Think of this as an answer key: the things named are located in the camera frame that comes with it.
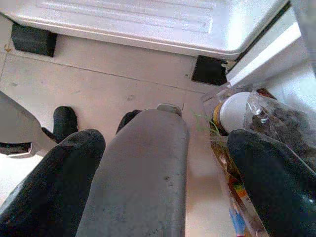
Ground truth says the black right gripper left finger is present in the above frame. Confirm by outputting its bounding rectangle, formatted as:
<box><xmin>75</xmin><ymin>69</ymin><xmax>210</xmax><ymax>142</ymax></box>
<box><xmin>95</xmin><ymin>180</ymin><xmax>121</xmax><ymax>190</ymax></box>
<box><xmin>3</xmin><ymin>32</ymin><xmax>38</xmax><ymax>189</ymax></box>
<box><xmin>0</xmin><ymin>129</ymin><xmax>107</xmax><ymax>237</ymax></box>

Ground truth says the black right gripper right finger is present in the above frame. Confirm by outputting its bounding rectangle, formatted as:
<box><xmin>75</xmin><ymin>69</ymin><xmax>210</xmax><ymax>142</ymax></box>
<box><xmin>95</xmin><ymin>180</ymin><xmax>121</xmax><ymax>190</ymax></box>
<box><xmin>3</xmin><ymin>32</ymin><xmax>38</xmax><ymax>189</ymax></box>
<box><xmin>227</xmin><ymin>129</ymin><xmax>316</xmax><ymax>237</ymax></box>

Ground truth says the white-lidded jar yellow band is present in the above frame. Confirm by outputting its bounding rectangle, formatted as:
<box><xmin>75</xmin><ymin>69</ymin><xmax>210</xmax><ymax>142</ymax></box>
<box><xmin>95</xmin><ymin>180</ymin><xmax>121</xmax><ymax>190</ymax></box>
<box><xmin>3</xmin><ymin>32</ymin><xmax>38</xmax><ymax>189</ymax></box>
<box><xmin>212</xmin><ymin>92</ymin><xmax>256</xmax><ymax>135</ymax></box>

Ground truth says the white fridge door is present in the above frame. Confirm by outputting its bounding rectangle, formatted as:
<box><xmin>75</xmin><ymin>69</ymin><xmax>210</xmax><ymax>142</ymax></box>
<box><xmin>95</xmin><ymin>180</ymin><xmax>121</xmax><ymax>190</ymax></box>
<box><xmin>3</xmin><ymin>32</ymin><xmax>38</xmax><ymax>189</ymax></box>
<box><xmin>226</xmin><ymin>0</ymin><xmax>316</xmax><ymax>107</ymax></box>

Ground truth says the black fridge foot block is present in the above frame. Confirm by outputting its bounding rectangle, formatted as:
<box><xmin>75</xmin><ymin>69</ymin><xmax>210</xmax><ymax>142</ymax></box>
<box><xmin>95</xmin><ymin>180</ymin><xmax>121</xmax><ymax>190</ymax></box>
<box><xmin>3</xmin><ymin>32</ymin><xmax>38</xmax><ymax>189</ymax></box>
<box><xmin>191</xmin><ymin>55</ymin><xmax>228</xmax><ymax>86</ymax></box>
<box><xmin>11</xmin><ymin>23</ymin><xmax>58</xmax><ymax>58</ymax></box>

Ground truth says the silver white fridge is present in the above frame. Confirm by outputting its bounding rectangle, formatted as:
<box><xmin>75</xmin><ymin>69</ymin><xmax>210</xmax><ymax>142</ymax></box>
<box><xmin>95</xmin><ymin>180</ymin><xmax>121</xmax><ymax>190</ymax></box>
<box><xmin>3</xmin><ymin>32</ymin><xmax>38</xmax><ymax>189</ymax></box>
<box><xmin>0</xmin><ymin>0</ymin><xmax>292</xmax><ymax>61</ymax></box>

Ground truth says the grey left robot leg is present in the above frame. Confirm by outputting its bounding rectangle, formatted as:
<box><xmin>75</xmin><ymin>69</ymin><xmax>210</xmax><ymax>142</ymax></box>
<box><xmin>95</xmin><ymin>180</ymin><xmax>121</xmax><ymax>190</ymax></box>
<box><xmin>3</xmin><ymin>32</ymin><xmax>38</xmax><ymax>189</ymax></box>
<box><xmin>0</xmin><ymin>90</ymin><xmax>79</xmax><ymax>158</ymax></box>

